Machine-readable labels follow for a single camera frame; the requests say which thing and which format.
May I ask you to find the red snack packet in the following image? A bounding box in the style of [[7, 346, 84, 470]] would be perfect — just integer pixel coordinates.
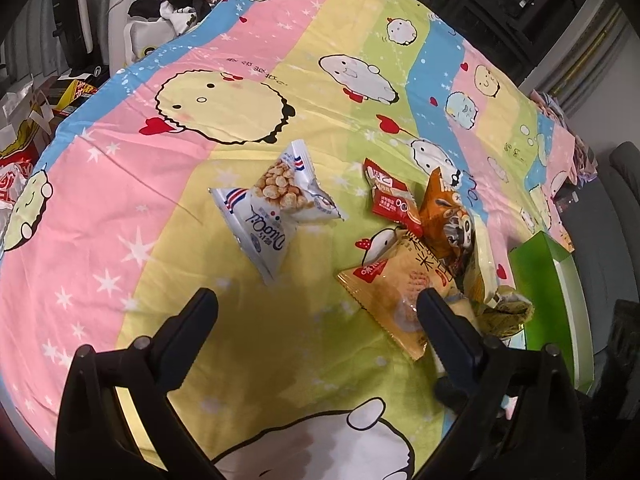
[[362, 157, 426, 228]]

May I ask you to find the grey chair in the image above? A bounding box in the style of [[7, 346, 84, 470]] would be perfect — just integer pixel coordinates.
[[597, 142, 640, 261]]

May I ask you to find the tan rice cracker packet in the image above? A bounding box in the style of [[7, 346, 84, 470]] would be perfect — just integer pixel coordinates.
[[336, 232, 496, 361]]

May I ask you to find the orange cartoon snack packet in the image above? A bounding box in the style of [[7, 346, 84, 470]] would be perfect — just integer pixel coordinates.
[[417, 167, 481, 273]]

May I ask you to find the white tote bag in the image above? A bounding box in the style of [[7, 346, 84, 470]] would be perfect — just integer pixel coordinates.
[[122, 10, 201, 66]]

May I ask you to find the olive yellow snack packet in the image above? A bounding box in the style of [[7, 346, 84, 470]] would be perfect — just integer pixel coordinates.
[[477, 285, 536, 338]]

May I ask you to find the white biscuit ball snack packet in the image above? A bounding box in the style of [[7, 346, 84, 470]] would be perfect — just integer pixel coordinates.
[[208, 139, 348, 287]]

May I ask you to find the pastel cartoon printed blanket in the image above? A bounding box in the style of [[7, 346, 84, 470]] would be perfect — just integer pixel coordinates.
[[0, 0, 598, 480]]

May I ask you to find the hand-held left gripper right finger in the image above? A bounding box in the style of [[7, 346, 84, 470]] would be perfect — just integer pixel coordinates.
[[410, 288, 587, 480]]

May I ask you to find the patterned cloth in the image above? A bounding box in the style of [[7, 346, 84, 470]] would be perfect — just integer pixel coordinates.
[[530, 89, 598, 186]]

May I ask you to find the dark window frame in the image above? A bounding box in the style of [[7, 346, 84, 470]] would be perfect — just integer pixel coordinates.
[[410, 0, 608, 73]]

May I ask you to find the red yellow paper bag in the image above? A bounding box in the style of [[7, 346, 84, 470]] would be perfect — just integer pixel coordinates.
[[0, 122, 51, 173]]

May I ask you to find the yellow red cardboard box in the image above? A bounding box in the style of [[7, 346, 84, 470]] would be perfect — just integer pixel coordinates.
[[52, 77, 101, 116]]

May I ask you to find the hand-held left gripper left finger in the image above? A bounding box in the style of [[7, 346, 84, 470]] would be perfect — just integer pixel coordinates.
[[56, 287, 236, 480]]

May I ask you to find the black tower appliance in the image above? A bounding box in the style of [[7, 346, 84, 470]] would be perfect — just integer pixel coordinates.
[[50, 0, 96, 68]]

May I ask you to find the green box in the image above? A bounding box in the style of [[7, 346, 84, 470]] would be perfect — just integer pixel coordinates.
[[507, 231, 596, 396]]

